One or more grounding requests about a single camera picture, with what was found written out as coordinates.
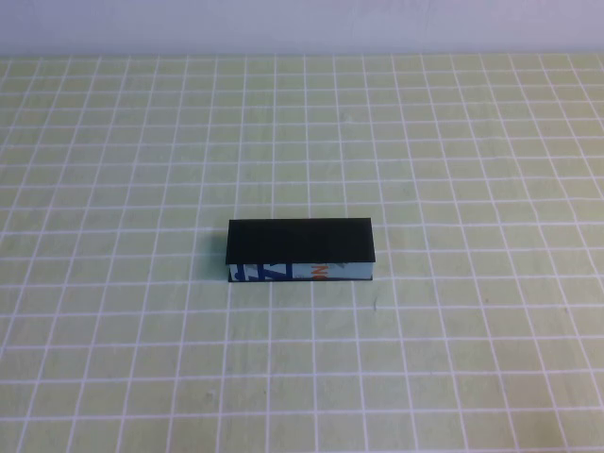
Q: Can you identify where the black printed glasses case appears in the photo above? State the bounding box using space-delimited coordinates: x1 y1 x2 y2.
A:
224 217 378 285

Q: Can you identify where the green white checked tablecloth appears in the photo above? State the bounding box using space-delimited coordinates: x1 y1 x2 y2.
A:
0 51 604 453

